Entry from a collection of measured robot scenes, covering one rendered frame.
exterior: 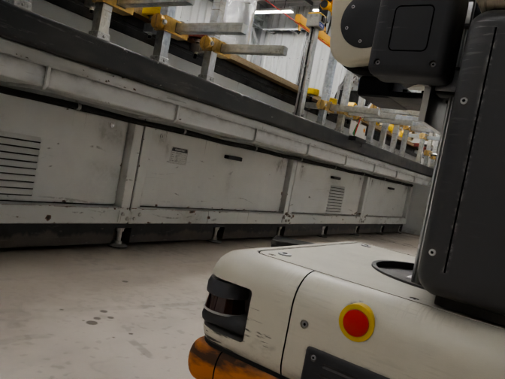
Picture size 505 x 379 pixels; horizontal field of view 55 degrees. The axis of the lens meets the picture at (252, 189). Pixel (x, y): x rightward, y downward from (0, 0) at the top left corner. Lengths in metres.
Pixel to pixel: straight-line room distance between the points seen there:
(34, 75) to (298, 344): 1.03
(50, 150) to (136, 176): 0.37
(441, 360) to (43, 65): 1.21
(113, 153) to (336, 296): 1.35
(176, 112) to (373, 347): 1.29
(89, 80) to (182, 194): 0.85
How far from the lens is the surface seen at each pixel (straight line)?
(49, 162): 1.78
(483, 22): 0.74
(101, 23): 1.56
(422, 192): 5.51
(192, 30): 1.70
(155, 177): 2.10
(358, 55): 0.95
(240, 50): 1.87
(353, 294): 0.72
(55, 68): 1.50
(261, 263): 0.79
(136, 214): 2.01
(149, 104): 1.71
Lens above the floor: 0.43
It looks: 3 degrees down
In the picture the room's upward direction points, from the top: 11 degrees clockwise
